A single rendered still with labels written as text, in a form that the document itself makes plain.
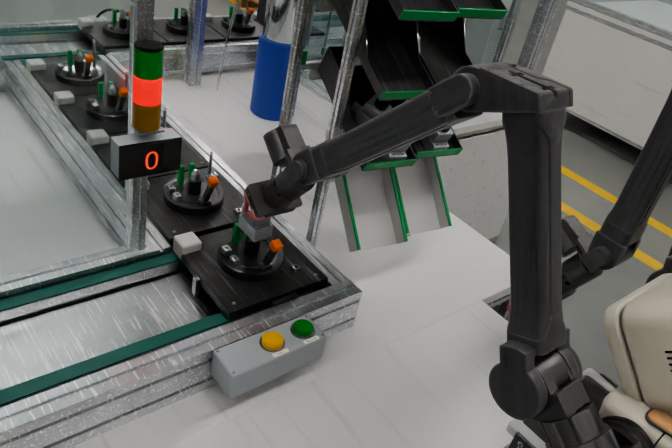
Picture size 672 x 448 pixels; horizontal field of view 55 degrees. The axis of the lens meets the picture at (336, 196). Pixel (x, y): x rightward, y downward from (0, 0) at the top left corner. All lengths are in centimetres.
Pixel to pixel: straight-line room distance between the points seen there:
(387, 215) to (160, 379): 63
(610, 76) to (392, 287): 375
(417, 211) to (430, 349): 34
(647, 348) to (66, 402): 85
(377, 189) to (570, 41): 389
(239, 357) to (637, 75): 420
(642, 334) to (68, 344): 94
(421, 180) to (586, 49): 370
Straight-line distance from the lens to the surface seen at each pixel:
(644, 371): 96
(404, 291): 157
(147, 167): 124
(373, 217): 147
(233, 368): 117
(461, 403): 137
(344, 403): 129
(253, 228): 130
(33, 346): 128
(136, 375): 116
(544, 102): 78
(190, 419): 123
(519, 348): 85
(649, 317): 93
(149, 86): 117
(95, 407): 116
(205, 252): 139
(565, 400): 87
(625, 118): 509
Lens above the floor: 182
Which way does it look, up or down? 31 degrees down
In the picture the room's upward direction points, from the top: 12 degrees clockwise
